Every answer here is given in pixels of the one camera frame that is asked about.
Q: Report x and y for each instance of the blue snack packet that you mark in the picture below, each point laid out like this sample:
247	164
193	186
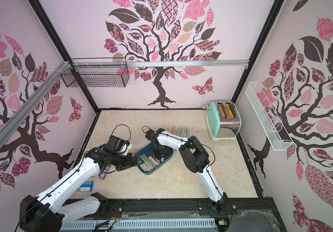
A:
87	186

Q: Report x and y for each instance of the white slotted cable duct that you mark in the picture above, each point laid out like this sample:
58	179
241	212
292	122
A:
139	225

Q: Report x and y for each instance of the teal plastic storage box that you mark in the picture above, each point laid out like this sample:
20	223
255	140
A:
150	163

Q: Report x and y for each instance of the mint green toaster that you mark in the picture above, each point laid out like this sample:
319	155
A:
223	120

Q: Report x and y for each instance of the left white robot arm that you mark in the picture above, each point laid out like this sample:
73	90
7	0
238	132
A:
47	213

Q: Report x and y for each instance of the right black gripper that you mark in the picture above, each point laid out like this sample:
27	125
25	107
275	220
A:
159	149

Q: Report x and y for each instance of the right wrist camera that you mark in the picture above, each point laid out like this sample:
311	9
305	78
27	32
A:
151	135

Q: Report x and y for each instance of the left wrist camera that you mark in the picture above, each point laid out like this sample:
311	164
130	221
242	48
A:
118	145

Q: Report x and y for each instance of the black wire basket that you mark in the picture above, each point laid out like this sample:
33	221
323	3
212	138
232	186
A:
105	73

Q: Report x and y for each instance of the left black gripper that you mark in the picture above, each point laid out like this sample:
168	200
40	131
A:
128	164

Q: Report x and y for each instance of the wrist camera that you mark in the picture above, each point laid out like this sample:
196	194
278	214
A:
151	135
118	145

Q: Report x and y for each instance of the green fruit knife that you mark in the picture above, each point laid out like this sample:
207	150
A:
179	131
188	132

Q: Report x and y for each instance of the purple snack packet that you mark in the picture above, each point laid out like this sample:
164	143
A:
102	173

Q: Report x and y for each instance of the white wire shelf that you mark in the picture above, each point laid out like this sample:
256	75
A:
260	100

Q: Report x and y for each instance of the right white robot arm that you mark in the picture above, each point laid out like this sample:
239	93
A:
195	158

